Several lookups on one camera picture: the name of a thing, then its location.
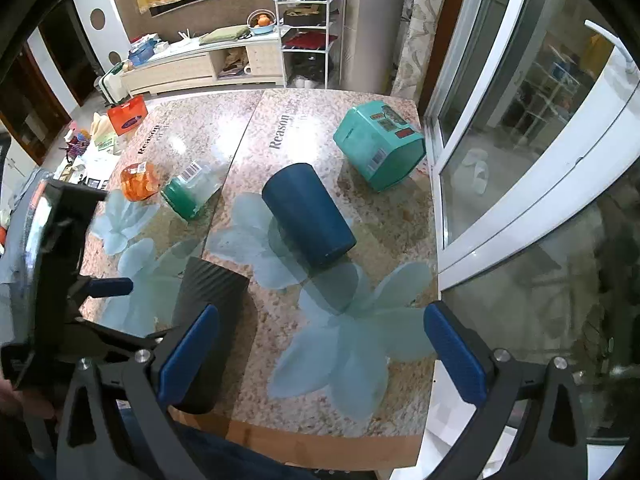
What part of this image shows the black carbon-pattern tumbler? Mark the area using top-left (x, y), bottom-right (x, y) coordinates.
top-left (162, 257), bottom-right (248, 415)

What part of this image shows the blue cup yellow inside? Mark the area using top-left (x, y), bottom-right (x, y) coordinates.
top-left (262, 162), bottom-right (357, 268)

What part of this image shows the orange snack jar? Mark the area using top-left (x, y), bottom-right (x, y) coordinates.
top-left (120, 162), bottom-right (160, 202)

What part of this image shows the green lid clear jar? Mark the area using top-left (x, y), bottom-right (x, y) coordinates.
top-left (160, 160), bottom-right (222, 221)

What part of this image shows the orange shopping bag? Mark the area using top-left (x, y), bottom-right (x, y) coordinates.
top-left (107, 94), bottom-right (148, 136)

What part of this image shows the teal box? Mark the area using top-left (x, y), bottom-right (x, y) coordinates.
top-left (333, 101), bottom-right (426, 192)

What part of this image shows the cream TV cabinet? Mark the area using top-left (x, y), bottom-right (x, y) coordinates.
top-left (122, 32), bottom-right (284, 96)

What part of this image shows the green cushion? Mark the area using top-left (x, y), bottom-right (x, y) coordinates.
top-left (198, 25), bottom-right (250, 46)

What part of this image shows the fruit bowl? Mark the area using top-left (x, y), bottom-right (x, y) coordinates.
top-left (247, 9), bottom-right (276, 36)

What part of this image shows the white metal shelf rack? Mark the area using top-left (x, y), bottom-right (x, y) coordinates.
top-left (273, 0), bottom-right (344, 90)

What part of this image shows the patterned curtain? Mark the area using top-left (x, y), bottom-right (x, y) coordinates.
top-left (392, 0), bottom-right (444, 103)

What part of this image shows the grey cylindrical air conditioner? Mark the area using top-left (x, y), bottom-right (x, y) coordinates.
top-left (341, 0), bottom-right (404, 94)

